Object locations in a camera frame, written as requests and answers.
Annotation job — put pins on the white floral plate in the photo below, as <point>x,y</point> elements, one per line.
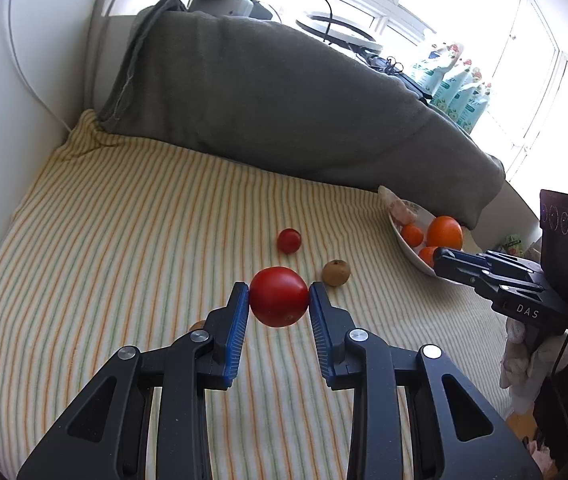
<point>416,260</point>

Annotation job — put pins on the grey blanket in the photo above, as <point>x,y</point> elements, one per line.
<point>289,95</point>

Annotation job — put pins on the large orange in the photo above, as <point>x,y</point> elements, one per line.
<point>444,232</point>

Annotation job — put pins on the teal floral refill pouch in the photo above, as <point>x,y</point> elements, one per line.
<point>431,67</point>
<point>466,100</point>
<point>452,85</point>
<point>478,110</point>

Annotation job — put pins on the striped yellow cloth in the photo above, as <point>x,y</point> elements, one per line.
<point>114,260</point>

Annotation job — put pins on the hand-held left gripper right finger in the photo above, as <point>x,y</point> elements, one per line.
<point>320,330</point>

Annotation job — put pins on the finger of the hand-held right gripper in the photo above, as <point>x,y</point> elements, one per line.
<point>493,260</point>
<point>458,270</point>

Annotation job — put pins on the small red cherry tomato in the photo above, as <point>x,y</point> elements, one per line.
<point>289,240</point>

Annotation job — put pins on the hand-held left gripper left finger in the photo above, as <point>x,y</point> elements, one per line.
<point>236,330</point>

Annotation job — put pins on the green package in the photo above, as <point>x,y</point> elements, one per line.
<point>511,244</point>

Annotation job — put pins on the white power adapter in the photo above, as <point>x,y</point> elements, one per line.
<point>224,5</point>

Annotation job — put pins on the pink translucent chunk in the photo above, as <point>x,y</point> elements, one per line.
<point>398,207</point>

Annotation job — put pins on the small tangerine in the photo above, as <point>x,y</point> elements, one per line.
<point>412,235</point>
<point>427,256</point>

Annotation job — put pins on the white window frame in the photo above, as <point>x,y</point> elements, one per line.
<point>463,5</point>

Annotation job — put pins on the brown longan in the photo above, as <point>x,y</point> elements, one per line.
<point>197,325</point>
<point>336,273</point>

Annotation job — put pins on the person's right hand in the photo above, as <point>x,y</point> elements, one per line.
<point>518,355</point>

